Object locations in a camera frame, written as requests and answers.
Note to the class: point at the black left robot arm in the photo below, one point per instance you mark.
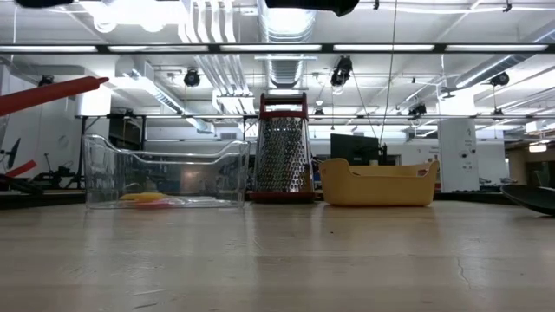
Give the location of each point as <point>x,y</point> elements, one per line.
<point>43,2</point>

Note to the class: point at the yellow plastic bin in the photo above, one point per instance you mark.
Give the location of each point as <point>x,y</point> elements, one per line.
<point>377,190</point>

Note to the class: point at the white square pillar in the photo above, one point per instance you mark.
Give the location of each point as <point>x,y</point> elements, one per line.
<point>457,156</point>

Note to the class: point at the black monitor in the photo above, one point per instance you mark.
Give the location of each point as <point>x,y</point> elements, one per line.
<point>353,149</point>

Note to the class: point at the yellow mini spatula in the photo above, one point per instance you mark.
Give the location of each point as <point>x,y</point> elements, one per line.
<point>143,197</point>

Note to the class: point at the black nylon spoon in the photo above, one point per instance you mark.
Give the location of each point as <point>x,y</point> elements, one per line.
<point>533,199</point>

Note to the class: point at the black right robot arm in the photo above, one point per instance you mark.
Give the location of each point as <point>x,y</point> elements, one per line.
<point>312,5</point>

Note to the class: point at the red steel box grater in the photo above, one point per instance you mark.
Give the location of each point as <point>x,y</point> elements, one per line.
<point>282,156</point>

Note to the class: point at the clear plastic bin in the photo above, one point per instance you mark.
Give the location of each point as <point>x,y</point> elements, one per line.
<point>234,173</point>

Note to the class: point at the black aluminium table frame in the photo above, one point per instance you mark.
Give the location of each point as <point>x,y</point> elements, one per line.
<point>327,48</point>

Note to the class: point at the red silicone spatula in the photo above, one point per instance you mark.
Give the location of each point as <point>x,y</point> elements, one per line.
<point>43,95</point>

